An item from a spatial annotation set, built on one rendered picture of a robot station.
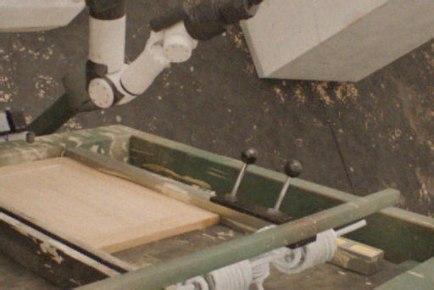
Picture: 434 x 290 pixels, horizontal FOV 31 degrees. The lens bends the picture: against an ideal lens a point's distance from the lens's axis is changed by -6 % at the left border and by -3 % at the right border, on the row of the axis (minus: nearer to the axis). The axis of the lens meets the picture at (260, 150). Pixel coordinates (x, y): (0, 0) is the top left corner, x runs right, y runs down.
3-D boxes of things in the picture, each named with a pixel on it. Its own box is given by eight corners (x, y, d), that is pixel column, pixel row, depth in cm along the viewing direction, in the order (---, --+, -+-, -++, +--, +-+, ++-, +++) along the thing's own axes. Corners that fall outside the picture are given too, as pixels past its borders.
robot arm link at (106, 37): (76, 98, 196) (75, 17, 184) (107, 80, 206) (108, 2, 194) (111, 112, 192) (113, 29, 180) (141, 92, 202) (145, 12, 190)
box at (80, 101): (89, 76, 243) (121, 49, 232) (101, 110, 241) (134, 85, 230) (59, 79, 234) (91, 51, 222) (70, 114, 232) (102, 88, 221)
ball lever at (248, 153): (226, 204, 176) (250, 149, 179) (239, 209, 174) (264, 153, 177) (217, 199, 173) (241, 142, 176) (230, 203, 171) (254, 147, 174)
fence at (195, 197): (78, 160, 211) (79, 146, 210) (381, 269, 154) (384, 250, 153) (63, 163, 207) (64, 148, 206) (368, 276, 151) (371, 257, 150)
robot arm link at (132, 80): (151, 78, 182) (111, 120, 195) (175, 63, 190) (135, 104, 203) (123, 44, 182) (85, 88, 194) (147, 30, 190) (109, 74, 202)
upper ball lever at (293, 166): (269, 220, 169) (293, 162, 172) (283, 224, 167) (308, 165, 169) (259, 214, 166) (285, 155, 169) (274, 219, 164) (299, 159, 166)
